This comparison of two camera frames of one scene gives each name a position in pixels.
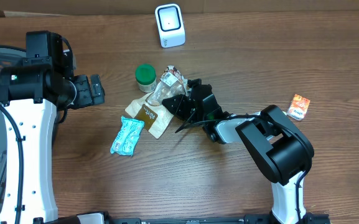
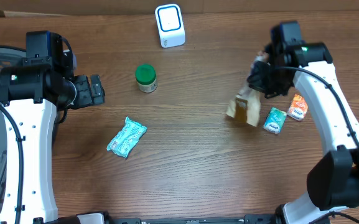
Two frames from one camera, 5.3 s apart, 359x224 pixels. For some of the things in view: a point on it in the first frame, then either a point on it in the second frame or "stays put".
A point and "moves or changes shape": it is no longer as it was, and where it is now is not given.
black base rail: x=300 y=218 stays put
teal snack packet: x=127 y=136 moves or changes shape
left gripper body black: x=84 y=91 stays put
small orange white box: x=298 y=107 stays put
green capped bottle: x=145 y=77 stays put
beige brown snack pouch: x=150 y=111 to x=246 y=106
